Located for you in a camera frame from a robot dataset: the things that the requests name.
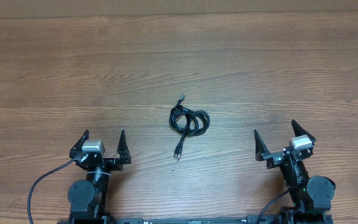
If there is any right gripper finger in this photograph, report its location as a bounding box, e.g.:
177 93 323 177
291 119 316 143
254 129 270 161

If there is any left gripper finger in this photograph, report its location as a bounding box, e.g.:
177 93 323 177
70 129 90 152
117 129 131 159

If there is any black USB cable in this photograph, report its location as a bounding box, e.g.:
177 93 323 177
168 93 211 160

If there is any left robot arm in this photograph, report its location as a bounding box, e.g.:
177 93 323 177
67 130 131 224

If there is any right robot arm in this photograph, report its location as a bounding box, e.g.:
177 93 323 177
254 119 336 224

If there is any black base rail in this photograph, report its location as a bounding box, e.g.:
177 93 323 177
110 214 281 224

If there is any black left camera cable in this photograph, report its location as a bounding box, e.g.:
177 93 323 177
27 158 78 224

